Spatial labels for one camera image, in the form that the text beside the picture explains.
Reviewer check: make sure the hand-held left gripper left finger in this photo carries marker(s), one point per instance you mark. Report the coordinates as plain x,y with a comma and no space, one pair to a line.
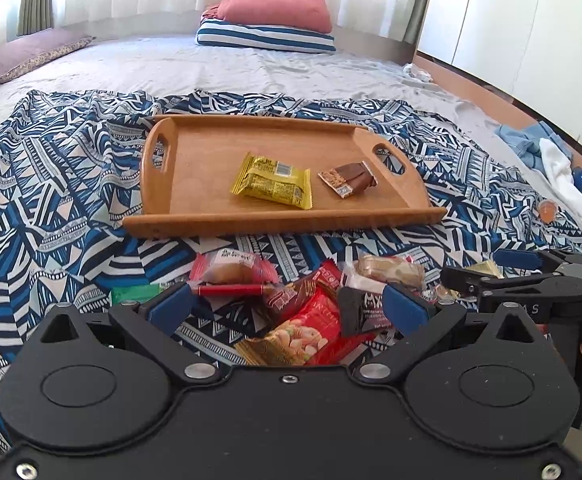
171,305

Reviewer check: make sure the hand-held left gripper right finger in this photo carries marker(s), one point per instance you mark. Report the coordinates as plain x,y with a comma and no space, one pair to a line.
406,307

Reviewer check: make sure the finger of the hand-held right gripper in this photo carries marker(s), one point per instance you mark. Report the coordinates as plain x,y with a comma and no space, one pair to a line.
458,280
516,259

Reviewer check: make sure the gold foil packet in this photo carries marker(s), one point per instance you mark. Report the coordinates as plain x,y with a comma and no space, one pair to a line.
488,269

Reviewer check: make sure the green snack packet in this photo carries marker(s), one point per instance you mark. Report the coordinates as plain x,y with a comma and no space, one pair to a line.
133,293

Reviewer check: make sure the red stick packet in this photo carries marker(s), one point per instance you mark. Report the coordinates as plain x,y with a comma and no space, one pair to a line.
231,290

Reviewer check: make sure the small amber jelly cup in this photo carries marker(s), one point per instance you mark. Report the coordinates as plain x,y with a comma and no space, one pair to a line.
444,291

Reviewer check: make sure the beige wafer packet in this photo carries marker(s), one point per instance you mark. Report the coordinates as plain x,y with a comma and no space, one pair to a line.
391,270

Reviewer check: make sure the black snack packet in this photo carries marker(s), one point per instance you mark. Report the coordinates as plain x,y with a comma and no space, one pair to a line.
361,307

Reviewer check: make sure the orange jelly cup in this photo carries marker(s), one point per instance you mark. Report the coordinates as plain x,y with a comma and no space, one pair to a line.
547,210

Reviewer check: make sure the clear bun packet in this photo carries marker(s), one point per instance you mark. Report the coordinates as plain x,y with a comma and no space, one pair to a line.
231,270

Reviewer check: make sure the white cloth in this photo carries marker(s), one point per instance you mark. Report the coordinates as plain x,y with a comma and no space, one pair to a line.
566,180

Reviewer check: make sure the red nut packet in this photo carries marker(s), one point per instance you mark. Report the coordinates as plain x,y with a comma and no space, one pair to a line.
306,335

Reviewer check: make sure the light blue cloth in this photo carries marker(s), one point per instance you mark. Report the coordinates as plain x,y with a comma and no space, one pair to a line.
521,142

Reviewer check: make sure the brown chocolate bar packet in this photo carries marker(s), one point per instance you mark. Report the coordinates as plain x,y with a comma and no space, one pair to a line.
351,175

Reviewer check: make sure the blue geometric patterned blanket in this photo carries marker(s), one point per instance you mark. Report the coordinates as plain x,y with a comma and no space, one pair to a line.
46,210

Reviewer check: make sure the yellow snack packet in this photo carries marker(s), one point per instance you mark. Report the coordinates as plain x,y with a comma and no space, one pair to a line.
271,182

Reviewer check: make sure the crumpled white wrapper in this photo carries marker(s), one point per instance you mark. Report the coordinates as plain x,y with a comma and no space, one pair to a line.
416,72

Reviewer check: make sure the white wardrobe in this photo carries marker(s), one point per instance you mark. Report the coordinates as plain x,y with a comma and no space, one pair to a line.
521,20

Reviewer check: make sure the grey bed sheet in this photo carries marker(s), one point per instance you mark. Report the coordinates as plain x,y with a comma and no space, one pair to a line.
171,65

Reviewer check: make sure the blue white striped pillow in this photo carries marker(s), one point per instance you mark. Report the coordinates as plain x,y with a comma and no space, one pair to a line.
266,37

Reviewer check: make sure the purple floral pillow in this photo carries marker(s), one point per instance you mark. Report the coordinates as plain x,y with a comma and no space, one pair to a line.
21,55

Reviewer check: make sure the red pillow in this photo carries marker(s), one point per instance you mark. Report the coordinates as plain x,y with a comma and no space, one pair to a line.
276,10

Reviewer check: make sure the wooden bed frame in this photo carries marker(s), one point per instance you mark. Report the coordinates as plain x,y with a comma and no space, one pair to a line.
451,67

